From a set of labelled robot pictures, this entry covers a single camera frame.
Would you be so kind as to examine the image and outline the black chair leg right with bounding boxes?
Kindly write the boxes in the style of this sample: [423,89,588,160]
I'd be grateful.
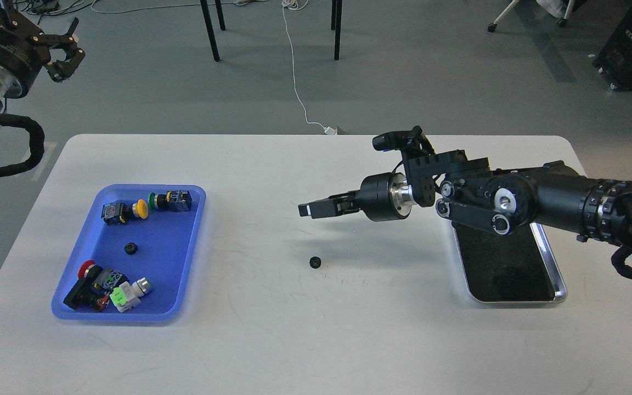
[330,0,343,61]

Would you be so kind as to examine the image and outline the black chair leg left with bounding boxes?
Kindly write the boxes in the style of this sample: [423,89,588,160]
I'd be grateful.
[200,0,226,62]

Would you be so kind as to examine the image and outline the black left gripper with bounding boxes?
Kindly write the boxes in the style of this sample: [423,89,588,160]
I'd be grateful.
[0,1,86,99]

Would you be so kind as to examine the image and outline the black chair leg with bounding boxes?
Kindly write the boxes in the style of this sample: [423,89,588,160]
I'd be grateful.
[200,0,226,62]
[330,0,343,61]

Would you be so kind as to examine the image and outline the blue plastic tray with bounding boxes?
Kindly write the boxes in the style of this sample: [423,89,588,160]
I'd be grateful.
[51,183,206,323]

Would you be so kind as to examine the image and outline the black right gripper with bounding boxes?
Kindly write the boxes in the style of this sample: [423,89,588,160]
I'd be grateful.
[298,172,417,222]

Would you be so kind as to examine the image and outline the white green selector switch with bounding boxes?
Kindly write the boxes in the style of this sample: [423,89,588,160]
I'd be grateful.
[110,278,154,313]

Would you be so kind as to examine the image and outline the silver metal tray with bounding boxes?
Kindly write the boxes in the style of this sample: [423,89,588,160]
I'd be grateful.
[452,223,567,308]

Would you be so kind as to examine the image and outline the yellow push button switch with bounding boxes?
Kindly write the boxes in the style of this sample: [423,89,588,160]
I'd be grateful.
[100,199,150,225]

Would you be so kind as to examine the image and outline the black floor cable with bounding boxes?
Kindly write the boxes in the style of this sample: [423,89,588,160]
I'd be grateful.
[12,0,97,17]

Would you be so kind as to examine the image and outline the green push button switch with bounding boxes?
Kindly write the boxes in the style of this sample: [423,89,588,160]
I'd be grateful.
[147,190,191,212]

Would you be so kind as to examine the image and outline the white cable with charger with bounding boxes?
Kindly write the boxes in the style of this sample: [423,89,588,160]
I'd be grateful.
[281,0,340,136]

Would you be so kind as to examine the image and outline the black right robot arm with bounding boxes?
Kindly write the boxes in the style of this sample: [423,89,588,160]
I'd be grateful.
[298,126,632,280]

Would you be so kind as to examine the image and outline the red emergency stop switch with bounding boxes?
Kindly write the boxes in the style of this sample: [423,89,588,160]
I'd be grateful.
[63,259,128,312]

